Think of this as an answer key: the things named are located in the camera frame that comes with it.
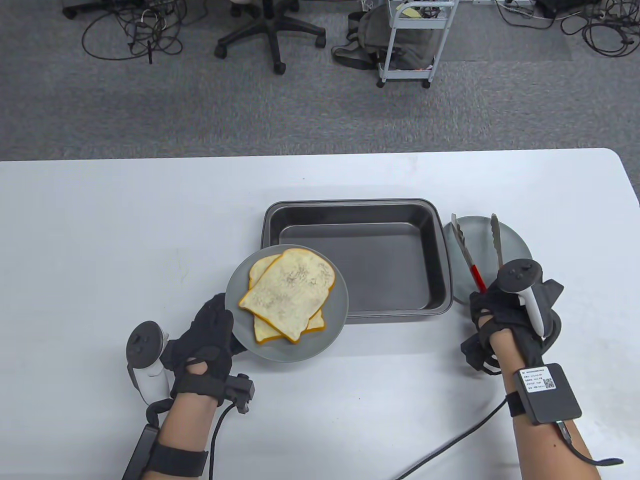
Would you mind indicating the person's left hand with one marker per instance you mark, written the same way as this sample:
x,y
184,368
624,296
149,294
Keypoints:
x,y
205,340

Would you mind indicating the person's right hand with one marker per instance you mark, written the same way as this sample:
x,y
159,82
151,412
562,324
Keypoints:
x,y
500,312

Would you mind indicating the toast slice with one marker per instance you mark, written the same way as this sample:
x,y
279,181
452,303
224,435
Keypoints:
x,y
287,290
262,327

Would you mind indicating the grey round plate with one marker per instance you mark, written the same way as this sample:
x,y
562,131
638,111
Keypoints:
x,y
336,315
482,240

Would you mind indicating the dark metal baking tray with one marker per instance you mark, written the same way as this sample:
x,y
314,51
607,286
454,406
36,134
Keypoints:
x,y
360,265

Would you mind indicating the person's left forearm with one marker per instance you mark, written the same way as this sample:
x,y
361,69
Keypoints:
x,y
185,430

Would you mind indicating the black right forearm sensor box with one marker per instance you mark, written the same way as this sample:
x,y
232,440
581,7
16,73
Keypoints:
x,y
555,402

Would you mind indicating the person's right forearm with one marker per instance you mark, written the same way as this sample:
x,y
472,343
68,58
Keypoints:
x,y
505,365

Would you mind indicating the black left forearm sensor box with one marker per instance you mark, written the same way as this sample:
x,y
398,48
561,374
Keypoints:
x,y
140,450

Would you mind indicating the right hand tracking controller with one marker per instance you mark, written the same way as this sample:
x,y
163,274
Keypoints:
x,y
520,275

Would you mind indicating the hand tracking controller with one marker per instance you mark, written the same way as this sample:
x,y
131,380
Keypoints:
x,y
142,342
520,275

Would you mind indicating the left hand tracking controller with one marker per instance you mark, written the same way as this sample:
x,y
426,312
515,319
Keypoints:
x,y
142,342

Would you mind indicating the white wheeled cart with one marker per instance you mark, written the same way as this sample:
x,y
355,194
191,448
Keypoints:
x,y
405,75

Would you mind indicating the grey backpack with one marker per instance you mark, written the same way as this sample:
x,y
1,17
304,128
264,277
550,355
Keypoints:
x,y
367,30

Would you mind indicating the black office chair base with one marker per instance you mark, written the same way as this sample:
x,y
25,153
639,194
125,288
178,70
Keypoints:
x,y
272,35

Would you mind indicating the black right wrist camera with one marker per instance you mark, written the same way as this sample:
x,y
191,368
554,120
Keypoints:
x,y
475,352

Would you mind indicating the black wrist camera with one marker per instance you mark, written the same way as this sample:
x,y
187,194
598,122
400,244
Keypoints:
x,y
475,352
240,390

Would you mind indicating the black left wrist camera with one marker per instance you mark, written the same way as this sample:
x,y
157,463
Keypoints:
x,y
240,390

